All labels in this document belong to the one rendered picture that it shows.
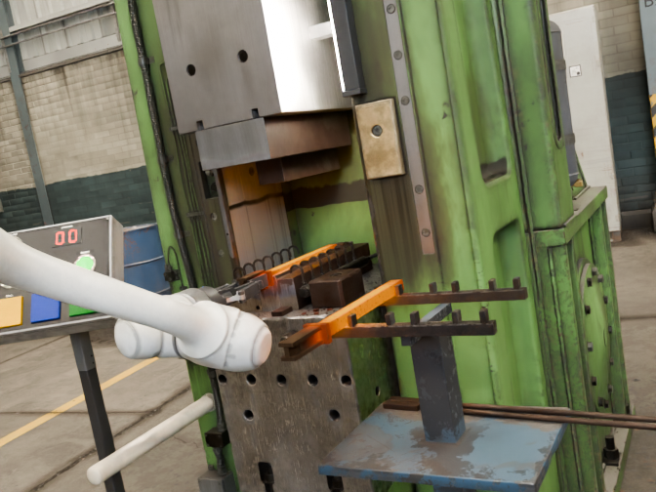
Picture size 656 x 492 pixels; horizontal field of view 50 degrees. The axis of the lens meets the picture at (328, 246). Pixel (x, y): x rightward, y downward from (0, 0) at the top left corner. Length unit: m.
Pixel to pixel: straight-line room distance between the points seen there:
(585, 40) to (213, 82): 5.34
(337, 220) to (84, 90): 7.95
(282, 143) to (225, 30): 0.28
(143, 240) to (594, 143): 4.06
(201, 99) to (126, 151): 7.79
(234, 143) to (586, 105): 5.32
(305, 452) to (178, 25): 1.04
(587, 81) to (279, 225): 4.96
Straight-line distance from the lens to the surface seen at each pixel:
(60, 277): 1.12
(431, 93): 1.59
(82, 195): 10.04
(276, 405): 1.69
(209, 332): 1.21
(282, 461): 1.75
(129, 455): 1.84
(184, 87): 1.73
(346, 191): 2.06
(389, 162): 1.60
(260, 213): 2.00
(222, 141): 1.68
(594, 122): 6.73
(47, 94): 10.28
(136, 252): 6.23
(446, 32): 1.59
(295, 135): 1.71
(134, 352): 1.32
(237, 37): 1.64
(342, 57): 1.62
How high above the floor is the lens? 1.27
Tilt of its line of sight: 8 degrees down
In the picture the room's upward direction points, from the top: 10 degrees counter-clockwise
